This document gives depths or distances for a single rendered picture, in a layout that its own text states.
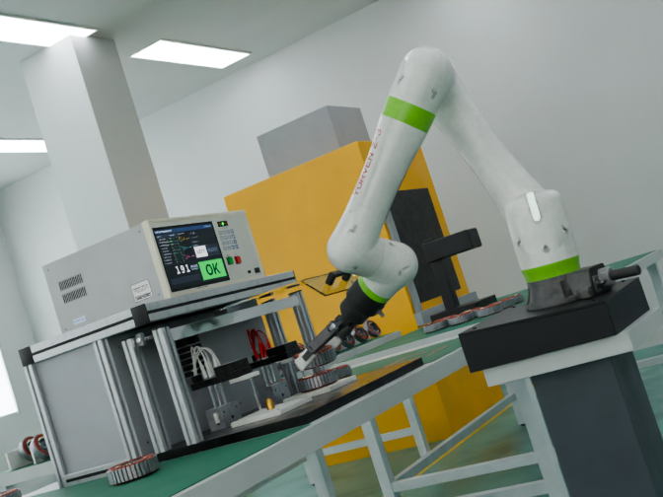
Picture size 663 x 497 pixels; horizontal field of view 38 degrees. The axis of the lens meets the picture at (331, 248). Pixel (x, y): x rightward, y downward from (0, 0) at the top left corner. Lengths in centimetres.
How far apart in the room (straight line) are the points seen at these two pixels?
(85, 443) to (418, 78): 121
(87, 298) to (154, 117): 683
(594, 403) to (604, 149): 544
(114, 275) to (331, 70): 595
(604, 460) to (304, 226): 439
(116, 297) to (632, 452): 129
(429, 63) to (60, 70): 494
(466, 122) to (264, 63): 642
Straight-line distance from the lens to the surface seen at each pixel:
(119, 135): 675
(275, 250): 640
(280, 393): 263
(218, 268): 257
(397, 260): 219
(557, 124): 752
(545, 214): 208
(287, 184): 632
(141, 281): 244
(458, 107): 228
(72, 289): 260
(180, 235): 249
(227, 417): 243
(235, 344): 274
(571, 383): 209
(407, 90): 212
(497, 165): 226
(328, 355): 239
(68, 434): 252
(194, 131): 904
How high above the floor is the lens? 96
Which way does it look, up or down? 4 degrees up
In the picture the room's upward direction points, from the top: 18 degrees counter-clockwise
